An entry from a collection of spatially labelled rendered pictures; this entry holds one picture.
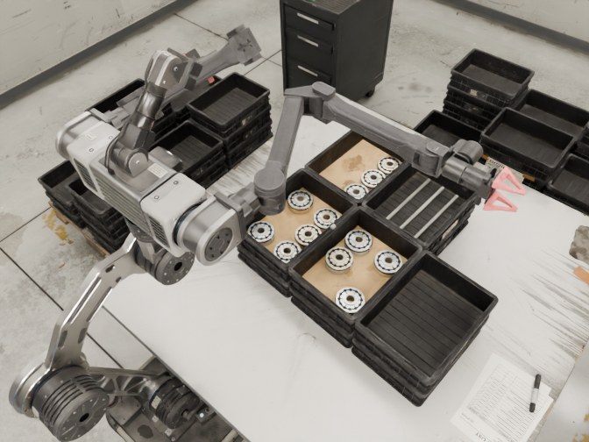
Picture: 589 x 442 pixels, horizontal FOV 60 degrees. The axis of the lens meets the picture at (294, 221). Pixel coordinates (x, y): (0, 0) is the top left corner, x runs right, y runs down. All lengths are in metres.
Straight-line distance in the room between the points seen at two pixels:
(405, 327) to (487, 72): 2.10
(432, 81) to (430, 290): 2.54
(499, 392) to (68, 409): 1.36
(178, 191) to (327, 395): 0.92
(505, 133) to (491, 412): 1.68
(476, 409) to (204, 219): 1.14
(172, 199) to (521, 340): 1.36
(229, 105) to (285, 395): 1.85
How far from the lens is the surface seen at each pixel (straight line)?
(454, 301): 1.91
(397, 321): 1.82
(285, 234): 2.00
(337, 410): 1.82
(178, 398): 2.19
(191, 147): 3.06
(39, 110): 4.33
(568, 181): 3.13
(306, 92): 1.54
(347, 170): 2.23
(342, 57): 3.31
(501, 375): 1.97
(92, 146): 1.42
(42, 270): 3.26
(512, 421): 1.92
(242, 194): 1.27
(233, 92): 3.23
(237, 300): 2.00
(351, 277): 1.89
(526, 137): 3.12
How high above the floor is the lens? 2.42
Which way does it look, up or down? 51 degrees down
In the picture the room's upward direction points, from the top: 2 degrees counter-clockwise
